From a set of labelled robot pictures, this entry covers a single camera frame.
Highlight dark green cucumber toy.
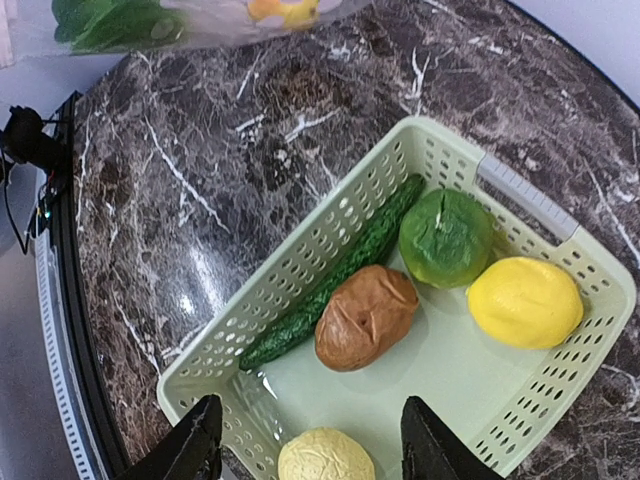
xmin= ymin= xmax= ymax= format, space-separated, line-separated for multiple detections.
xmin=239 ymin=174 xmax=425 ymax=371

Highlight orange yellow toy food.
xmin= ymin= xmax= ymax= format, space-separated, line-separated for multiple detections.
xmin=247 ymin=0 xmax=319 ymax=29

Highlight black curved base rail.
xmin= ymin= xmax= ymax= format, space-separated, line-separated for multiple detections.
xmin=48 ymin=92 xmax=130 ymax=479

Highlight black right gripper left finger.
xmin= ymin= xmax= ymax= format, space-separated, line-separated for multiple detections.
xmin=116 ymin=394 xmax=223 ymax=480

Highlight green white bok choy toy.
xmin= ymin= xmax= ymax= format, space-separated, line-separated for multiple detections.
xmin=51 ymin=0 xmax=186 ymax=54

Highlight pale yellow walnut toy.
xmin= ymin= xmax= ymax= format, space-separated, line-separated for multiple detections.
xmin=278 ymin=427 xmax=375 ymax=480

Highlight yellow lemon toy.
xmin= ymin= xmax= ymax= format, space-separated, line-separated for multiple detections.
xmin=467 ymin=257 xmax=584 ymax=350

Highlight green pepper toy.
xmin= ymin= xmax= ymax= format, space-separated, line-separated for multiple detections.
xmin=398 ymin=189 xmax=494 ymax=289

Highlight pale green plastic basket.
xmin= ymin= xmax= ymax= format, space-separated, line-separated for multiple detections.
xmin=157 ymin=117 xmax=636 ymax=479

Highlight clear zip top bag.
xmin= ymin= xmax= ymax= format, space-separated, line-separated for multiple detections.
xmin=1 ymin=0 xmax=366 ymax=67

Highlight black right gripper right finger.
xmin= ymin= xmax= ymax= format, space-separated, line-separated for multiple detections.
xmin=400 ymin=396 xmax=500 ymax=480

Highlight brown mushroom toy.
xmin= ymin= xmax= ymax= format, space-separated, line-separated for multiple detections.
xmin=315 ymin=265 xmax=419 ymax=372

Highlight white slotted cable duct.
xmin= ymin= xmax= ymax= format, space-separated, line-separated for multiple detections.
xmin=35 ymin=231 xmax=104 ymax=479

